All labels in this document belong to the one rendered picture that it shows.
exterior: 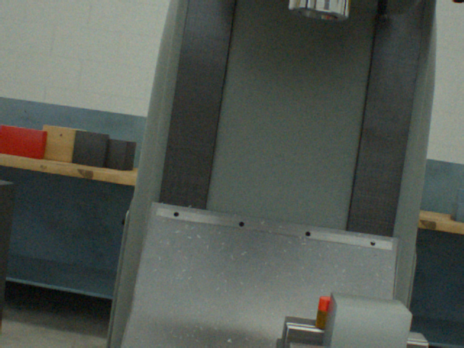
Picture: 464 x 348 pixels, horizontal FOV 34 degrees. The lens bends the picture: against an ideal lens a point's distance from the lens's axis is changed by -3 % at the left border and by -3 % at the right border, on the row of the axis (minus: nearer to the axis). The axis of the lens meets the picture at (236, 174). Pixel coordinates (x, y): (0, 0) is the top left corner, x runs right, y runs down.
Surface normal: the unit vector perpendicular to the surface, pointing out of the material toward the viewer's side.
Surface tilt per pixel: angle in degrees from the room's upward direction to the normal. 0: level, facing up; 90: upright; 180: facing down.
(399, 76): 90
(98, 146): 90
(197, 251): 64
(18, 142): 90
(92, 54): 90
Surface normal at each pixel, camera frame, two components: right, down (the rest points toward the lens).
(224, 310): 0.02, -0.41
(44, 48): -0.04, 0.04
